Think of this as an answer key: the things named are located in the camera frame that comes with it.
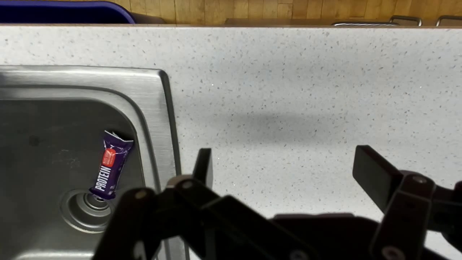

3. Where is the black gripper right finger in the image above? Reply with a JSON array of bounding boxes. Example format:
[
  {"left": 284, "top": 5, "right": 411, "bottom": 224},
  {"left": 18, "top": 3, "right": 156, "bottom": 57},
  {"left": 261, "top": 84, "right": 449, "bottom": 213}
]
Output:
[{"left": 350, "top": 145, "right": 462, "bottom": 260}]

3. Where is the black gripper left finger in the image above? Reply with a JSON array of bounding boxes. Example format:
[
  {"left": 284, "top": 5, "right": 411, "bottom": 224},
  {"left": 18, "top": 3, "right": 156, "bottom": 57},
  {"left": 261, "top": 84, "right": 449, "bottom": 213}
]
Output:
[{"left": 91, "top": 148, "right": 314, "bottom": 260}]

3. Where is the purple protein chocolate bar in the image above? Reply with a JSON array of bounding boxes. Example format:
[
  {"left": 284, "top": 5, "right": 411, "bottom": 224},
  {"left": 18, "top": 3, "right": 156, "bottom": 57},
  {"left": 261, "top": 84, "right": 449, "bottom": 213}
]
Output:
[{"left": 89, "top": 129, "right": 135, "bottom": 201}]

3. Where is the stainless steel double sink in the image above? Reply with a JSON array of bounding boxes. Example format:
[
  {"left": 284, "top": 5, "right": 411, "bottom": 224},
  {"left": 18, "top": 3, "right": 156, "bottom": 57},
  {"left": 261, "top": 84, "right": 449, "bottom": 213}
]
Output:
[{"left": 0, "top": 64, "right": 186, "bottom": 260}]

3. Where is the blue plastic bin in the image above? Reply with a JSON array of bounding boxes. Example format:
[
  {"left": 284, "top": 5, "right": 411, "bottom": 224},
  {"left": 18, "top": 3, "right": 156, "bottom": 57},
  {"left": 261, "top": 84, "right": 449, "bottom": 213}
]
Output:
[{"left": 0, "top": 0, "right": 137, "bottom": 27}]

